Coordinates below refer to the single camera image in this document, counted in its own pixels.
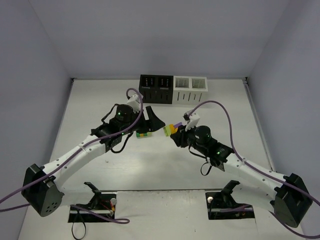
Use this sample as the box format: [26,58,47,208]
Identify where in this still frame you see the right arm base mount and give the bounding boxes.
[205,180,255,221]

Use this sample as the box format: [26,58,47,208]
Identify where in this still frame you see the yellow orange lego brick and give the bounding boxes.
[169,124,178,135]

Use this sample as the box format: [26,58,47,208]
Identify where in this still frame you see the black slotted double container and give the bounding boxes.
[139,74,174,105]

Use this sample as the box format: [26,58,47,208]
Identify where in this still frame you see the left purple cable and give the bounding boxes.
[0,87,145,227]

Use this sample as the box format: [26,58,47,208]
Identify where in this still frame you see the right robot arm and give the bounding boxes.
[170,125,313,228]

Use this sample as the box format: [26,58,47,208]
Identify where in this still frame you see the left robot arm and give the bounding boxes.
[21,104,165,217]

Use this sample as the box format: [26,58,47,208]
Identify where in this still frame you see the purple curved lego top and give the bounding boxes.
[174,122,183,128]

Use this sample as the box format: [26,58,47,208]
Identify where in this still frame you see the purple cable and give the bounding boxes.
[0,87,145,227]
[186,100,320,238]

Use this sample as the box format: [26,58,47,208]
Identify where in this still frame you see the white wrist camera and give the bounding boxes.
[183,112,200,131]
[126,94,143,113]

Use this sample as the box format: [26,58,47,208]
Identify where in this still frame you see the pale green lego brick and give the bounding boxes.
[163,125,172,137]

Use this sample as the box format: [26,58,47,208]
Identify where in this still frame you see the white slotted double container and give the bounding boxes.
[172,75,209,106]

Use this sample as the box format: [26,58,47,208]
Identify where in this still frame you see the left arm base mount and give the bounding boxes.
[68,182,117,223]

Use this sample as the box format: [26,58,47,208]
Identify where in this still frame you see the green yellow lego bar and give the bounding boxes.
[136,132,152,138]

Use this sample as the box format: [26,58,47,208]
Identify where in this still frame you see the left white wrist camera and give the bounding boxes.
[126,94,143,113]

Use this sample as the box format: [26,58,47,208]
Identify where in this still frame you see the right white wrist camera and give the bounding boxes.
[183,112,200,131]

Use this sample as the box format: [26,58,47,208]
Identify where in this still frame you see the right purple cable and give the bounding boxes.
[186,100,320,238]

